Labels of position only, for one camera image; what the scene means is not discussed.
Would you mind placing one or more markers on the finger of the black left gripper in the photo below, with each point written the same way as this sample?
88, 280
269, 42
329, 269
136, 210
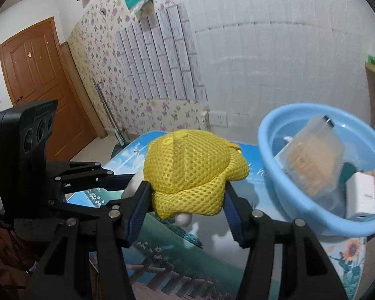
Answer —
77, 172
82, 196

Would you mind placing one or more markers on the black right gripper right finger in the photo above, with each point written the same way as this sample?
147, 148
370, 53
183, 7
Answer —
288, 250

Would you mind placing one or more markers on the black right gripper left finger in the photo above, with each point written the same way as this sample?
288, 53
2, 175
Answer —
63, 272

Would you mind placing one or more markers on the white power adapter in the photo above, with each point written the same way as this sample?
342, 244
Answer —
360, 196

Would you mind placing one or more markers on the white plush toy yellow net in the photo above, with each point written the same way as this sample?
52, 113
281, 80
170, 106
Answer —
188, 171

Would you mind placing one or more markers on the dark green packet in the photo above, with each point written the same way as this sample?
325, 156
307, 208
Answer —
347, 171

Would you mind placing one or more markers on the clear box of toothpicks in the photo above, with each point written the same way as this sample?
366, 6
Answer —
313, 158

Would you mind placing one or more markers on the grey dustpan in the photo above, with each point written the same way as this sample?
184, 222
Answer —
119, 133

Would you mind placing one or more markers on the brown wooden door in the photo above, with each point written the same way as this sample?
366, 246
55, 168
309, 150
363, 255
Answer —
33, 69

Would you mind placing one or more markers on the light blue plastic basin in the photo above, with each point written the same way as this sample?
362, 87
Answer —
326, 215

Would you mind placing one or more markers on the green small box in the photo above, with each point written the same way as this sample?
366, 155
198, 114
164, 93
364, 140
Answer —
371, 60

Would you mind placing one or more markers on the white wall socket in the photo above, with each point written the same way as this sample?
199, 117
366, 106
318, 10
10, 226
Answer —
217, 118

